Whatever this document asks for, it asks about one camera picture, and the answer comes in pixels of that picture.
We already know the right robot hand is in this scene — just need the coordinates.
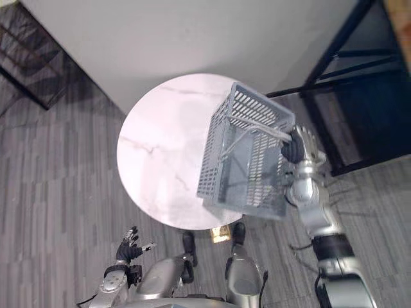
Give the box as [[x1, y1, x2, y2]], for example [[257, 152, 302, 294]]
[[280, 125, 328, 165]]

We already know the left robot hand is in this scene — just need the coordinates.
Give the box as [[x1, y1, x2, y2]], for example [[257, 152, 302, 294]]
[[116, 225, 158, 263]]

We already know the grey plastic slotted basket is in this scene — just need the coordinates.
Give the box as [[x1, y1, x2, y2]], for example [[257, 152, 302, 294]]
[[195, 81, 295, 221]]

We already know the gold table base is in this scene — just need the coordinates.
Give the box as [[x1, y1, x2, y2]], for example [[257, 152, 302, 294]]
[[209, 225, 232, 243]]

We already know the round white marble table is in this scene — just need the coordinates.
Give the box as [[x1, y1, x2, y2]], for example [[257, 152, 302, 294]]
[[116, 73, 245, 231]]

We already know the right silver robot leg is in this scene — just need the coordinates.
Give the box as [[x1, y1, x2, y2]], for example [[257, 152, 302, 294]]
[[224, 222, 269, 303]]

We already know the black metal frame shelf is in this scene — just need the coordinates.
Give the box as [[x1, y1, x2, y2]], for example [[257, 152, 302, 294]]
[[265, 0, 411, 177]]

